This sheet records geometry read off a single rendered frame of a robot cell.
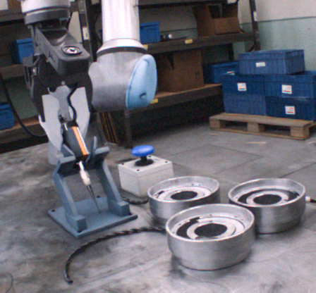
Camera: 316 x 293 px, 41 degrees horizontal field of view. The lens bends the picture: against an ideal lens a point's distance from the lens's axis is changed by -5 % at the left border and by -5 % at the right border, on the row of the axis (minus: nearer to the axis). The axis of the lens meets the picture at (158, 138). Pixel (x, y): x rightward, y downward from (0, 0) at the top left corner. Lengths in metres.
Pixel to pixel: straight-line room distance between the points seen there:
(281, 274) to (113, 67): 0.63
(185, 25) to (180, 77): 0.93
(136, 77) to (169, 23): 4.39
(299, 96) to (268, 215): 3.72
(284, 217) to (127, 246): 0.20
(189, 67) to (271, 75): 0.94
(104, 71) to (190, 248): 0.57
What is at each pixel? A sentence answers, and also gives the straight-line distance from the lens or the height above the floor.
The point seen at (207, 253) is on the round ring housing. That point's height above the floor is 0.83.
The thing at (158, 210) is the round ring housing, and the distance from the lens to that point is 0.62.
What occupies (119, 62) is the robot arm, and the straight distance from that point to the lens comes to 0.96.
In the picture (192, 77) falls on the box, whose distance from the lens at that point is 4.83.
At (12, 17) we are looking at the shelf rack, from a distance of 3.98.
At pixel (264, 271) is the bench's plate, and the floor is 0.80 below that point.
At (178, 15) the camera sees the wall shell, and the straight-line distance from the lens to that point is 5.40.
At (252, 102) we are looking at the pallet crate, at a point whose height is 0.28.
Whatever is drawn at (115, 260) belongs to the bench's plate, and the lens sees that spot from 0.56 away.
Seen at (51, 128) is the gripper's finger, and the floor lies 0.95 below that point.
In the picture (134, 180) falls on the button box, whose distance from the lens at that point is 0.75.
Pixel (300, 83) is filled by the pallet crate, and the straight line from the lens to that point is 4.23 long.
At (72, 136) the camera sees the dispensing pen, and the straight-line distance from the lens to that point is 0.67.
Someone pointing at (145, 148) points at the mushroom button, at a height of 0.87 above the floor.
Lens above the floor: 1.06
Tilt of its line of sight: 13 degrees down
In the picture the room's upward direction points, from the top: 7 degrees counter-clockwise
